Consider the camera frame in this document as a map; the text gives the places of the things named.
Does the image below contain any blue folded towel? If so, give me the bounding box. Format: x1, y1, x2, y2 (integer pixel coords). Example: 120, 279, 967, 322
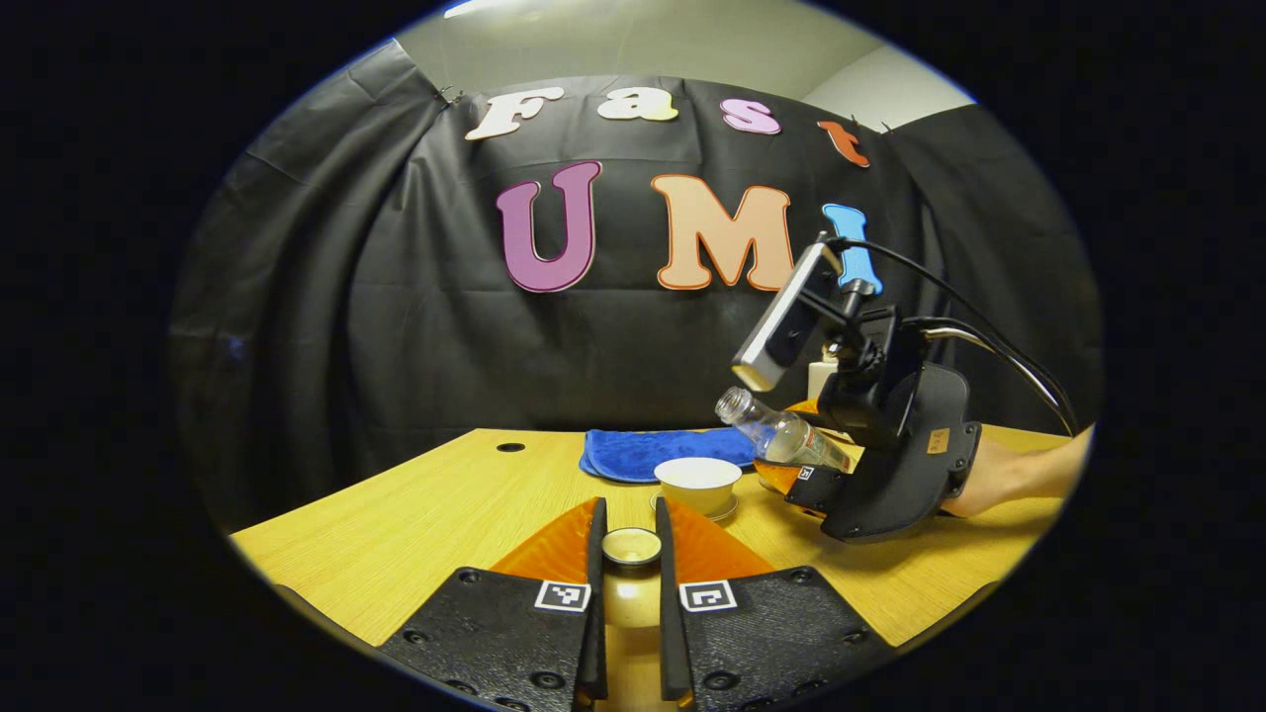
579, 427, 761, 485

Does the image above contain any yellow ceramic saucer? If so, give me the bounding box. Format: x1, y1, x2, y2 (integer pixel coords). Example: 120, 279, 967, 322
650, 491, 741, 523

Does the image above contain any yellow teacup lid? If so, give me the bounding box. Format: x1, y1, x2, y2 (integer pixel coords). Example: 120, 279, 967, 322
598, 527, 666, 711

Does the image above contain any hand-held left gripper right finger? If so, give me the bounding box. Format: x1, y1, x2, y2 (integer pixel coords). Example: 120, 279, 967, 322
653, 496, 896, 712

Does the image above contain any clear plastic water bottle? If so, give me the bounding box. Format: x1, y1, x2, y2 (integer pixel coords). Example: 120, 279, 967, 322
715, 387, 854, 473

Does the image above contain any yellow ceramic teacup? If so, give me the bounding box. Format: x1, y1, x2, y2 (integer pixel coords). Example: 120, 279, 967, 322
654, 457, 744, 516

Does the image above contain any right gripper grey cable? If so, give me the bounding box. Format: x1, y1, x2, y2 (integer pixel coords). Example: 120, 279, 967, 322
902, 316, 1077, 434

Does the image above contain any black backdrop cloth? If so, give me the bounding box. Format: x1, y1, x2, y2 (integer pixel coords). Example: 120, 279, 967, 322
168, 40, 1104, 530

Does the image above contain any right gripper black camera cable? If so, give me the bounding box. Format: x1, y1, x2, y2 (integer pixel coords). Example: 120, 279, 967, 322
823, 235, 1081, 436

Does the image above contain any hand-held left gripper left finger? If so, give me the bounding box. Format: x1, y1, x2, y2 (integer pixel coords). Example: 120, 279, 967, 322
376, 496, 609, 712

